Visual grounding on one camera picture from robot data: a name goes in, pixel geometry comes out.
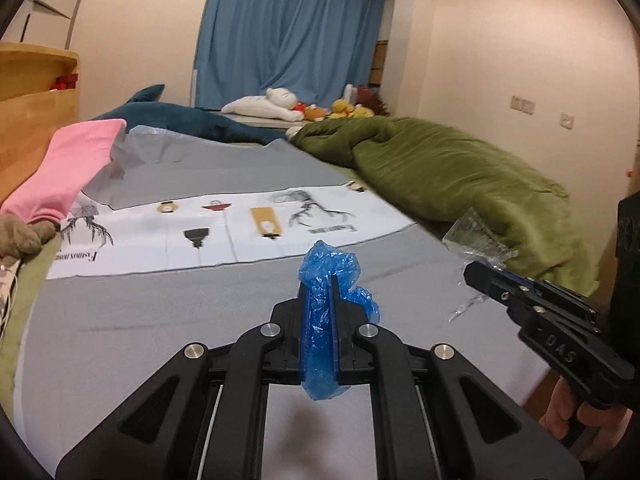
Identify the white plush toy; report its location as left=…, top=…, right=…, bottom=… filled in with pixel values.
left=221, top=87, right=307, bottom=122

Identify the wooden window blind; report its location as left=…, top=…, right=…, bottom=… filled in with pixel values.
left=369, top=40, right=390, bottom=87

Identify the brown plush toy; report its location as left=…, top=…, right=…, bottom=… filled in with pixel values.
left=0, top=213, right=57, bottom=267

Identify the translucent plastic sheet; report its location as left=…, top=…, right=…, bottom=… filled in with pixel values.
left=110, top=127, right=187, bottom=182

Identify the teal shark plush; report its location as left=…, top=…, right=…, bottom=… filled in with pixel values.
left=92, top=85, right=297, bottom=145

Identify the pink pillow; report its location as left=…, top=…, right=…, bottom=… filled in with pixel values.
left=0, top=119, right=127, bottom=225

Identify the green fleece blanket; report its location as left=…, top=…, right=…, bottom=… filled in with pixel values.
left=285, top=116, right=602, bottom=297

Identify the wooden headboard shelf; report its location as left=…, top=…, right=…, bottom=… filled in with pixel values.
left=0, top=42, right=82, bottom=202

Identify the grey printed bed cover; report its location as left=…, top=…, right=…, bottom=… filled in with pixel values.
left=12, top=127, right=552, bottom=480

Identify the person's right hand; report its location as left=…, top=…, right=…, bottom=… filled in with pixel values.
left=542, top=377, right=633, bottom=461

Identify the yellow plush toy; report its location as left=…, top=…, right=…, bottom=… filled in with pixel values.
left=332, top=99, right=374, bottom=120

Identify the orange plush toy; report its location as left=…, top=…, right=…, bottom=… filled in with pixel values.
left=295, top=102, right=332, bottom=122

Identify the dark red plush toy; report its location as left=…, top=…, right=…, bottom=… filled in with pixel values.
left=357, top=85, right=394, bottom=116

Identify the blue plastic bag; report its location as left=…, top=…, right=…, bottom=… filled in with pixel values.
left=298, top=240, right=381, bottom=401

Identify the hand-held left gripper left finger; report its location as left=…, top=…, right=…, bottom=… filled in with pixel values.
left=55, top=277, right=307, bottom=480

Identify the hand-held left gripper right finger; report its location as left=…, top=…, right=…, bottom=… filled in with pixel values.
left=331, top=277, right=586, bottom=480

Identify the clear plastic wrapper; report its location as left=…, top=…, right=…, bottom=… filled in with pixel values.
left=442, top=207, right=519, bottom=324

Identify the blue curtain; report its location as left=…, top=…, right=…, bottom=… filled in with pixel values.
left=192, top=0, right=389, bottom=112

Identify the white charging cable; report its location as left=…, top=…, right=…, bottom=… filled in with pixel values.
left=0, top=260, right=22, bottom=337

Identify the white wardrobe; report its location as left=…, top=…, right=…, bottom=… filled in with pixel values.
left=17, top=0, right=99, bottom=49

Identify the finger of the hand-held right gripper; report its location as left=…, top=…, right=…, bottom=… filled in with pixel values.
left=500, top=270, right=602, bottom=324
left=464, top=261, right=637, bottom=409

